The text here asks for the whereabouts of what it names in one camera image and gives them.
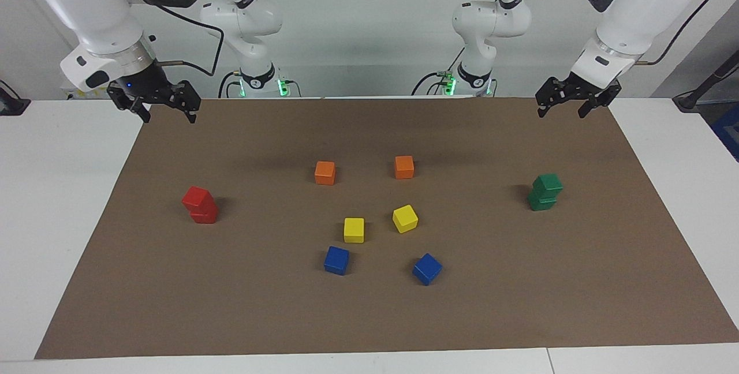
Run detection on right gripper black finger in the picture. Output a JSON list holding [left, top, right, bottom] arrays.
[[107, 85, 152, 125], [166, 80, 202, 125]]

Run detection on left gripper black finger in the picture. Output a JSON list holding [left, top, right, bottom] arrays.
[[535, 77, 570, 119], [577, 81, 623, 119]]

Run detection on green wooden cube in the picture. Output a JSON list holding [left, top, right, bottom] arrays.
[[528, 192, 558, 212], [532, 173, 564, 199]]

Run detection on red wooden cube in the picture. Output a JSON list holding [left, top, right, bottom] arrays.
[[190, 205, 219, 225], [181, 186, 215, 213]]

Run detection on white power strip box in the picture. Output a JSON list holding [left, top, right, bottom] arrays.
[[60, 77, 116, 101]]

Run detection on black stand pole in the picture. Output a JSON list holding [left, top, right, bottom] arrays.
[[673, 50, 739, 113]]

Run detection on black table clamp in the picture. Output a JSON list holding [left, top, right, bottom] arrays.
[[0, 80, 31, 117]]

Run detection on blue crate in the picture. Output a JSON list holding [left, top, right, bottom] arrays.
[[710, 103, 739, 162]]

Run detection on blue wooden cube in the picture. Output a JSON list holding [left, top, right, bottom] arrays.
[[412, 253, 443, 286], [323, 245, 350, 276]]

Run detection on brown paper table mat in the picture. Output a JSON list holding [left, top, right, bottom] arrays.
[[33, 96, 739, 360]]

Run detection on black right base cables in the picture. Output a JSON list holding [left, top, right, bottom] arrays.
[[218, 69, 301, 99]]

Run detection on black base cables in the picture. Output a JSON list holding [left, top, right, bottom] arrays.
[[411, 47, 466, 96], [218, 69, 301, 99]]

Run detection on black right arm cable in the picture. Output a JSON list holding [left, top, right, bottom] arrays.
[[115, 0, 225, 77]]

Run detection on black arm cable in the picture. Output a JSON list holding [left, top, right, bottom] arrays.
[[115, 0, 225, 77], [517, 0, 715, 66]]

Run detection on black left base cables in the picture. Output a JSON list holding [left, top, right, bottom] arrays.
[[411, 47, 466, 96]]

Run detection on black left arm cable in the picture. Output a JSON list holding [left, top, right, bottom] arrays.
[[517, 0, 715, 66]]

